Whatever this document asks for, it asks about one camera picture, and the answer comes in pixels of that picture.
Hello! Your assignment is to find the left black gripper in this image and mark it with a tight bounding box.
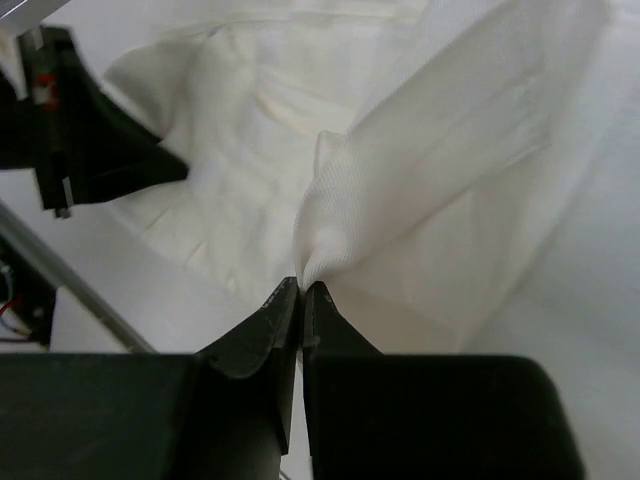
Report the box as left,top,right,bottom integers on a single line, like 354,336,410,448
0,27,189,209

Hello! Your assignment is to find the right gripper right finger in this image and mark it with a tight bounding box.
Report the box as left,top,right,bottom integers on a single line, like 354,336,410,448
302,282,586,479

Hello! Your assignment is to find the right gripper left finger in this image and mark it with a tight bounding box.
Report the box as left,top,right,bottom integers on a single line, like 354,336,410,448
1,278,299,479

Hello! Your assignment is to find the white skirt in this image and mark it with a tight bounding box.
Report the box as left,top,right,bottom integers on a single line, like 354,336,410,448
104,1,639,352

